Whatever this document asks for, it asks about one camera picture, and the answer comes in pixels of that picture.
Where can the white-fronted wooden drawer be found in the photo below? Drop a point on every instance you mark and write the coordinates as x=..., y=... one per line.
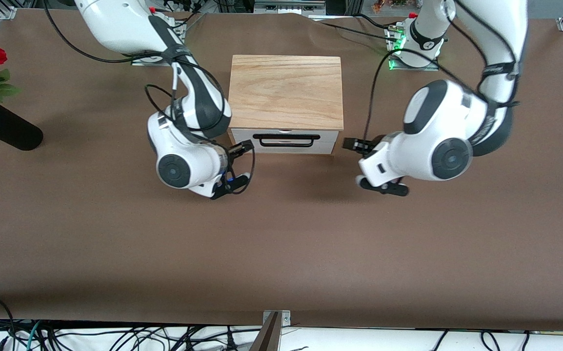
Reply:
x=323, y=140

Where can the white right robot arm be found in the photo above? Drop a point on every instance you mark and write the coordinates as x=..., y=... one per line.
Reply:
x=184, y=165

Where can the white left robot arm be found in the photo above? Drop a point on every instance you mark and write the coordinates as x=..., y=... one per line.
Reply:
x=437, y=131

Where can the light wooden drawer cabinet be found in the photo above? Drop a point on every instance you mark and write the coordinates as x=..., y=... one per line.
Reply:
x=286, y=92

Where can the brown table cover sheet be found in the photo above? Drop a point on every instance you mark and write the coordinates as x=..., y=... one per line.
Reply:
x=115, y=234

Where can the grey power strip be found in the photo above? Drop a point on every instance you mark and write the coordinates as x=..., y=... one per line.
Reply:
x=289, y=7

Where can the white lower shelf board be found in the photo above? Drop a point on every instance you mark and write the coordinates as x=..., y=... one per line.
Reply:
x=359, y=341

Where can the black cylinder vase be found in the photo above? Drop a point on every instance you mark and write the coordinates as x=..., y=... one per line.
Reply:
x=13, y=131

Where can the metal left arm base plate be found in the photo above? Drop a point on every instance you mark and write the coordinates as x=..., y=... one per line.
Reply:
x=432, y=67

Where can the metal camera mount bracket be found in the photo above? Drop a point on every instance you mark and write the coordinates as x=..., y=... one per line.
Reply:
x=271, y=331

